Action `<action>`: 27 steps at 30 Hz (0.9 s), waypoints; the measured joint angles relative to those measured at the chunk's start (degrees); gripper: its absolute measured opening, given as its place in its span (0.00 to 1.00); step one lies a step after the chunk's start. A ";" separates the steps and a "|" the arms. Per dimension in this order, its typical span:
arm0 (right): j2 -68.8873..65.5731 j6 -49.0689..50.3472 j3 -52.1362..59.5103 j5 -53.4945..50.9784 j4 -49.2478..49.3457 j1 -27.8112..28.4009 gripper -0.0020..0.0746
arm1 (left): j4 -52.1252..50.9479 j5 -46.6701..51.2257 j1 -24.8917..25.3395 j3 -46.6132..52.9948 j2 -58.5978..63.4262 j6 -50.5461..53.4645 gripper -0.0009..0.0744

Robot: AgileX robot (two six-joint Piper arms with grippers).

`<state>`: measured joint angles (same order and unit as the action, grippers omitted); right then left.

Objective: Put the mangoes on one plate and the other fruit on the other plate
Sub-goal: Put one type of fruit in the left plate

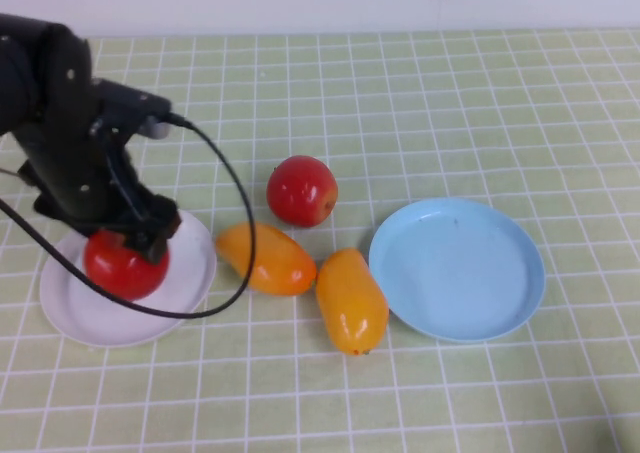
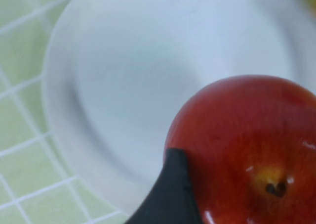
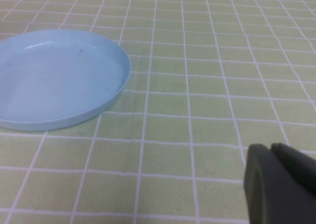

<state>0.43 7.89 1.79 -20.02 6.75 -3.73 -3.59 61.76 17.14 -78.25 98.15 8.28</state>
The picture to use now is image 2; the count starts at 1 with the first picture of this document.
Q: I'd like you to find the red apple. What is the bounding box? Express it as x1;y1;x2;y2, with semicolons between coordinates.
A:
164;75;316;224

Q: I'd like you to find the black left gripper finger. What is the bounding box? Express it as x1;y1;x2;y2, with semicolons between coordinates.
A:
125;147;205;224

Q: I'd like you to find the white round plate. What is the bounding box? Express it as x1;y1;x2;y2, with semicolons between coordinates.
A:
41;0;316;216

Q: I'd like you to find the green white checked tablecloth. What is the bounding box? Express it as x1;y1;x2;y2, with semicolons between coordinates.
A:
0;0;134;224

